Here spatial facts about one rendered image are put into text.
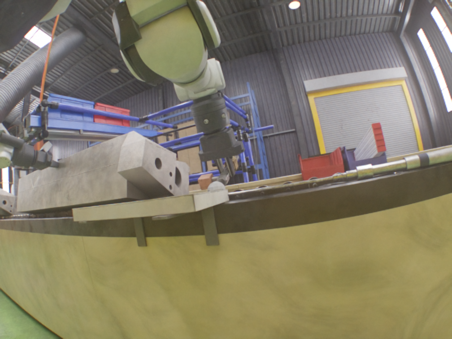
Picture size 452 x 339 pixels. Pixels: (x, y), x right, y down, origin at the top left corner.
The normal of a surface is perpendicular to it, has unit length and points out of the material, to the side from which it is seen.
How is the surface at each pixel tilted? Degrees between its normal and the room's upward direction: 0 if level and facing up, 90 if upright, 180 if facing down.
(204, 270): 90
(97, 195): 80
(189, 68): 158
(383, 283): 90
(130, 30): 121
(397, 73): 90
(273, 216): 90
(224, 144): 115
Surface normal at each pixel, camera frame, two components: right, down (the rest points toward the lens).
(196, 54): 0.27, 0.80
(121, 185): -0.34, -0.21
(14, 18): 0.87, 0.48
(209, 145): -0.23, 0.39
